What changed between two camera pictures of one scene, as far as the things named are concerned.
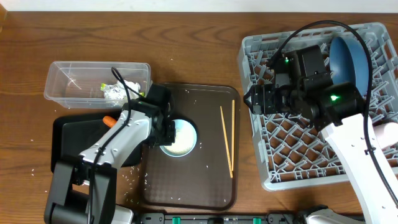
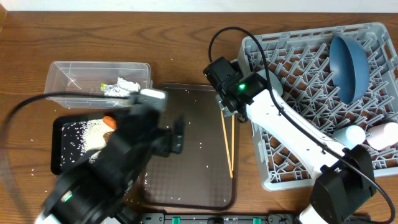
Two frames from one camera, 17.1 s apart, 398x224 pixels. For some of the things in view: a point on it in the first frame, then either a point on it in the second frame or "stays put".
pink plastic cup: [386, 134] stays put
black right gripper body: [275, 100] -> [223, 99]
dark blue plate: [348, 63] stays put
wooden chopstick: [228, 156] stays put
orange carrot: [109, 121] stays put
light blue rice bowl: [185, 141] -> [275, 82]
